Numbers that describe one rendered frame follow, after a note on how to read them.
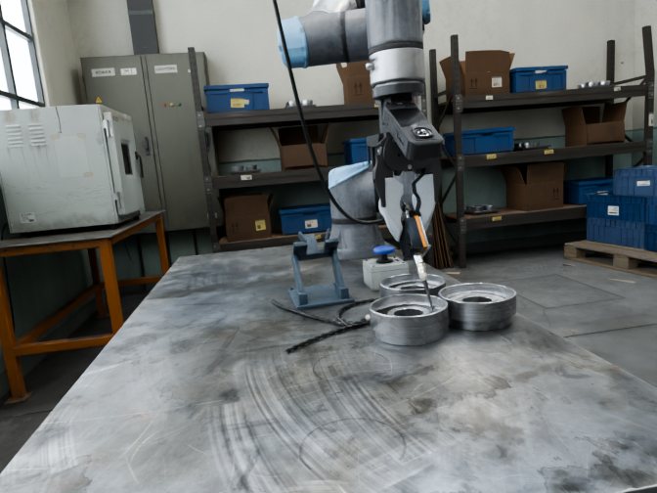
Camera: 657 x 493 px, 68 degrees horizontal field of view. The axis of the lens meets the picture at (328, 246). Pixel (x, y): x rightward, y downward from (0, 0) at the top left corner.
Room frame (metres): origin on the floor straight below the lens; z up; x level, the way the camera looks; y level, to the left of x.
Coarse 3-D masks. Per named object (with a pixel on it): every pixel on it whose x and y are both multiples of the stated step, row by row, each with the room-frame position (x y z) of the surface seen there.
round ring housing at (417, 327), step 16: (384, 304) 0.67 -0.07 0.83; (400, 304) 0.67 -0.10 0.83; (384, 320) 0.59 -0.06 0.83; (400, 320) 0.58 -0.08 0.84; (416, 320) 0.58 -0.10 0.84; (432, 320) 0.59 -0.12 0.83; (448, 320) 0.61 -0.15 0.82; (384, 336) 0.60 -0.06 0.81; (400, 336) 0.59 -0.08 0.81; (416, 336) 0.59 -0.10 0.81; (432, 336) 0.59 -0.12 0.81
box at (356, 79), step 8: (336, 64) 4.43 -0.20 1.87; (352, 64) 4.24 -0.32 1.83; (360, 64) 4.24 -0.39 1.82; (344, 72) 4.26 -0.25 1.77; (352, 72) 4.24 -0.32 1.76; (360, 72) 4.24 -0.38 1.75; (368, 72) 4.24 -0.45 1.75; (344, 80) 4.35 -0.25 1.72; (352, 80) 4.25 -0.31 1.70; (360, 80) 4.25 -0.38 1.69; (368, 80) 4.25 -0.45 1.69; (344, 88) 4.40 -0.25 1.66; (352, 88) 4.25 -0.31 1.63; (360, 88) 4.25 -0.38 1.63; (368, 88) 4.25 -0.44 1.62; (344, 96) 4.47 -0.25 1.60; (352, 96) 4.25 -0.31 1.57; (360, 96) 4.25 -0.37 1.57; (368, 96) 4.26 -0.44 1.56; (344, 104) 4.54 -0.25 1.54
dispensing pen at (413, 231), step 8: (408, 208) 0.70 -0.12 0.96; (408, 216) 0.69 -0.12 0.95; (408, 224) 0.66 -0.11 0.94; (416, 224) 0.67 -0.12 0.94; (408, 232) 0.66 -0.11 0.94; (416, 232) 0.66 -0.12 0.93; (408, 240) 0.66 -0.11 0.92; (416, 240) 0.65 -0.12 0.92; (408, 248) 0.66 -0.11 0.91; (416, 248) 0.65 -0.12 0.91; (408, 256) 0.67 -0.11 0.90; (416, 256) 0.65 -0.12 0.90; (416, 264) 0.65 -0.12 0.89; (424, 264) 0.65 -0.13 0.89; (424, 272) 0.64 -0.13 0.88; (424, 280) 0.64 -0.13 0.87; (424, 288) 0.63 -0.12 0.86
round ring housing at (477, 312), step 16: (448, 288) 0.70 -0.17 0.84; (464, 288) 0.71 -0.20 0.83; (480, 288) 0.71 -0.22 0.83; (496, 288) 0.69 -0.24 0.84; (448, 304) 0.64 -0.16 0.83; (464, 304) 0.62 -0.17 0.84; (480, 304) 0.61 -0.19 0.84; (496, 304) 0.61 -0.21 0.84; (512, 304) 0.63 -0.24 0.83; (464, 320) 0.62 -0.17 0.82; (480, 320) 0.61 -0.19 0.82; (496, 320) 0.61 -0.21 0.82
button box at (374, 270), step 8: (368, 264) 0.89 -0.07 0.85; (376, 264) 0.88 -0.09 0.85; (384, 264) 0.88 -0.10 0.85; (392, 264) 0.87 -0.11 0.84; (400, 264) 0.87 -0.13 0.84; (368, 272) 0.89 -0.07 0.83; (376, 272) 0.86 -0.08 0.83; (384, 272) 0.86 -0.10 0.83; (392, 272) 0.87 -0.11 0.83; (400, 272) 0.87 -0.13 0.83; (408, 272) 0.87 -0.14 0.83; (368, 280) 0.89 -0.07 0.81; (376, 280) 0.86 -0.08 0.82; (376, 288) 0.86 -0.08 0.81
